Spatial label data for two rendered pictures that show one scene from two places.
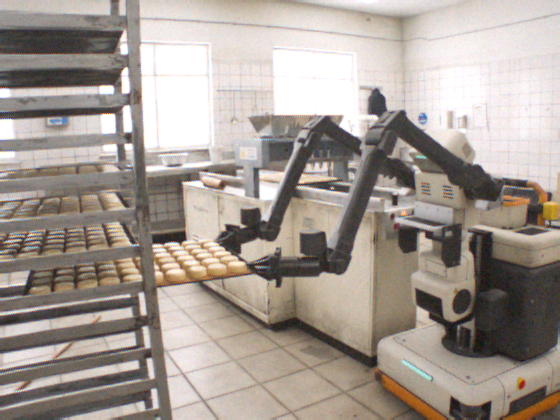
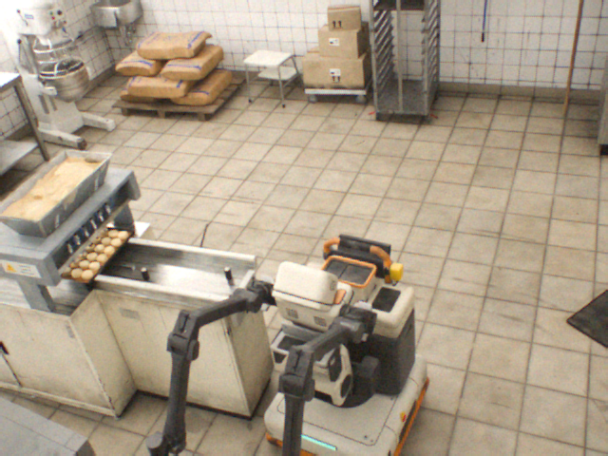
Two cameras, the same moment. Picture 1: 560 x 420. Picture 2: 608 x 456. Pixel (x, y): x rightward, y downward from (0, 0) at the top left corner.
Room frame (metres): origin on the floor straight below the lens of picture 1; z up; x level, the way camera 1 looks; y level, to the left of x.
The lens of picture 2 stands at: (0.24, 0.32, 2.72)
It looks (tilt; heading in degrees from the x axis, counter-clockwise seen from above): 37 degrees down; 327
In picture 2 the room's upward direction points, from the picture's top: 8 degrees counter-clockwise
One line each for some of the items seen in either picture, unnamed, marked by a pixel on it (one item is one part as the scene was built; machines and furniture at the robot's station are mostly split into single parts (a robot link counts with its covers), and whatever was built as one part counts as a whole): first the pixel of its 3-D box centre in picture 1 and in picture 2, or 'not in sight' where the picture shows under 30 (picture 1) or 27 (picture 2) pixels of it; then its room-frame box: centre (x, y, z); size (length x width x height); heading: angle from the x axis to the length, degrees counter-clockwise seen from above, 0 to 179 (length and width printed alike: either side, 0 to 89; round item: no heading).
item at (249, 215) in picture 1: (256, 222); (163, 444); (1.67, 0.09, 0.90); 0.12 x 0.09 x 0.12; 113
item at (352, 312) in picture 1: (352, 269); (191, 332); (2.52, -0.38, 0.45); 0.70 x 0.34 x 0.90; 32
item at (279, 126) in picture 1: (297, 126); (58, 195); (2.95, -0.11, 1.25); 0.56 x 0.29 x 0.14; 122
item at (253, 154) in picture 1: (298, 164); (75, 235); (2.95, -0.11, 1.01); 0.72 x 0.33 x 0.34; 122
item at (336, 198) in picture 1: (270, 186); (48, 272); (2.97, 0.07, 0.87); 2.01 x 0.03 x 0.07; 32
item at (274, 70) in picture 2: not in sight; (274, 75); (5.32, -2.89, 0.23); 0.45 x 0.45 x 0.46; 22
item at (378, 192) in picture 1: (307, 182); (83, 236); (3.12, -0.17, 0.87); 2.01 x 0.03 x 0.07; 32
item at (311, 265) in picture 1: (310, 264); not in sight; (1.23, -0.07, 0.87); 0.07 x 0.06 x 0.07; 85
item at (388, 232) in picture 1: (400, 222); (244, 297); (2.22, -0.58, 0.77); 0.24 x 0.04 x 0.14; 122
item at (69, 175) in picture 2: not in sight; (56, 190); (2.95, -0.11, 1.28); 0.54 x 0.27 x 0.06; 122
